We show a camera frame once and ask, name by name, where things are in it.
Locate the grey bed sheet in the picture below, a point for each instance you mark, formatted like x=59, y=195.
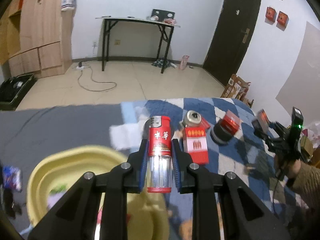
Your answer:
x=29, y=136

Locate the person's right hand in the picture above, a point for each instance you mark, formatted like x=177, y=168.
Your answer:
x=286, y=168

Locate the red white cigarette pack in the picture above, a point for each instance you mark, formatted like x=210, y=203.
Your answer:
x=195, y=144

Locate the black round container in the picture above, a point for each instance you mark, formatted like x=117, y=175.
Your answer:
x=220, y=135

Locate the purple plush toy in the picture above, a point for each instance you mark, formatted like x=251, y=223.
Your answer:
x=55, y=194

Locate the black open case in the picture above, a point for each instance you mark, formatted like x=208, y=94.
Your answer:
x=14, y=89

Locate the blue tissue pack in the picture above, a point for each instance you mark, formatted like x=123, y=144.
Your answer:
x=12, y=178

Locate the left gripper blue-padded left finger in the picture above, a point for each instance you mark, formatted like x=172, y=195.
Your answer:
x=136, y=164

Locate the red clear giant lighter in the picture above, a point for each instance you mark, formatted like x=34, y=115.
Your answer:
x=159, y=173

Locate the blue white checkered quilt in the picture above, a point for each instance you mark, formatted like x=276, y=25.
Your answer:
x=245, y=154

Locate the small red flat box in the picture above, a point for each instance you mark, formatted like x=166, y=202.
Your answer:
x=204, y=124

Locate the wooden cabinet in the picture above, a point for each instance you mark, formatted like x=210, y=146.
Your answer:
x=35, y=38

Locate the printed cardboard box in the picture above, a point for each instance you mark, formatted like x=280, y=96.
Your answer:
x=236, y=88

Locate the pink bag on floor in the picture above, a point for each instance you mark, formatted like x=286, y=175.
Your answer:
x=184, y=62

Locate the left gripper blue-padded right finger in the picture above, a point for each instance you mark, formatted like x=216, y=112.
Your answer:
x=224, y=207

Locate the red wall decoration right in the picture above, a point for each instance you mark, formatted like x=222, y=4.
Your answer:
x=282, y=19

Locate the yellow oval plastic tray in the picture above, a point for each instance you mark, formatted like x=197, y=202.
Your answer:
x=82, y=187

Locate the red wall decoration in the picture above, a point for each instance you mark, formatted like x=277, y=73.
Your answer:
x=271, y=14
x=282, y=19

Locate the red wall decoration left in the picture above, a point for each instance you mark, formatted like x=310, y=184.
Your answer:
x=271, y=14

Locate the black folding table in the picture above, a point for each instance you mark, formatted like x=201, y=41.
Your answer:
x=130, y=38

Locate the dark brown door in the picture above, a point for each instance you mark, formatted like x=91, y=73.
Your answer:
x=232, y=36

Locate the dark clothes pile floor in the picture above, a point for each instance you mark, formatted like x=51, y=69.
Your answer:
x=160, y=63

